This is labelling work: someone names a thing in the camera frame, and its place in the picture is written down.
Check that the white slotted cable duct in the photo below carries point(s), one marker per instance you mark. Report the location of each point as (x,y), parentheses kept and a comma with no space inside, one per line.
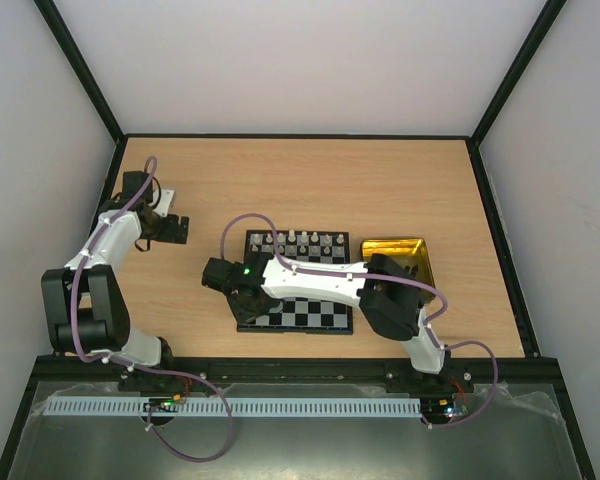
(238,407)

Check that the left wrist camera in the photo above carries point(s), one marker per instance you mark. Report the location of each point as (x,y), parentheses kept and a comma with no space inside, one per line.
(163,200)

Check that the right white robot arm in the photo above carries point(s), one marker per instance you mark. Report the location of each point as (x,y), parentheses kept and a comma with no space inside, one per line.
(396,305)

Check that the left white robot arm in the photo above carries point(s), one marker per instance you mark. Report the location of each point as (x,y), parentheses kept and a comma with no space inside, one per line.
(85,309)

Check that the black white chessboard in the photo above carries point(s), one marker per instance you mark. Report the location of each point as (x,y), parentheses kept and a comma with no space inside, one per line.
(299,314)

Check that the black mounting rail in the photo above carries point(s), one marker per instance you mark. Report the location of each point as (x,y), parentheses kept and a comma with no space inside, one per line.
(396,375)

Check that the black frame enclosure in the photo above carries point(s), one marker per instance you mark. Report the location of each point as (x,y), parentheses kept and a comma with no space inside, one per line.
(533,366)

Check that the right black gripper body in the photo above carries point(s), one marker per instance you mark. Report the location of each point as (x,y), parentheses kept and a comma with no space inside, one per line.
(250,305)

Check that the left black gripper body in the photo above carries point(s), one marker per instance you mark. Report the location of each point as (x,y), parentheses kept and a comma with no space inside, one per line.
(169,234)

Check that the gold metal tin tray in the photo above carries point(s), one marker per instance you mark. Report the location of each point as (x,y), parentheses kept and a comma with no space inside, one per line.
(411,253)

